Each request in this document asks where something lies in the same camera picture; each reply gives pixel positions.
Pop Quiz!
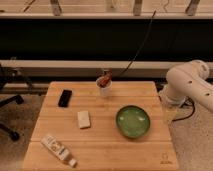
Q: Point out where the white rectangular block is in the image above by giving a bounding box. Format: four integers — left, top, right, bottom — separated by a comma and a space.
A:
78, 111, 91, 129

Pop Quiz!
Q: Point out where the black office chair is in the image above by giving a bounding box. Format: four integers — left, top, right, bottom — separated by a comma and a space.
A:
0, 63, 24, 142

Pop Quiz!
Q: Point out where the black hanging cable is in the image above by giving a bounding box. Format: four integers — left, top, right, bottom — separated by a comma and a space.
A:
114, 9, 157, 80

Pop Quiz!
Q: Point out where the black smartphone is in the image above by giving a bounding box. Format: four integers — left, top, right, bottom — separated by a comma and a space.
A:
58, 90, 72, 107

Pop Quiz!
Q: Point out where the white plastic bottle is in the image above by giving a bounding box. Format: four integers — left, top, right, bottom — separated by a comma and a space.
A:
41, 134, 77, 167

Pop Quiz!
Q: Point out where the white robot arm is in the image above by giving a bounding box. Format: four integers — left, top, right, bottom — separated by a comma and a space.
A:
159, 60, 213, 113

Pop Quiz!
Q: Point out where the green ceramic bowl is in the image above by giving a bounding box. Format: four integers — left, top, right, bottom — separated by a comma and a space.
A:
115, 105, 151, 139

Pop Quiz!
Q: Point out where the red-brown item in cup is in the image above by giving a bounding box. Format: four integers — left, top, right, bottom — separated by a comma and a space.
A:
98, 70, 112, 88

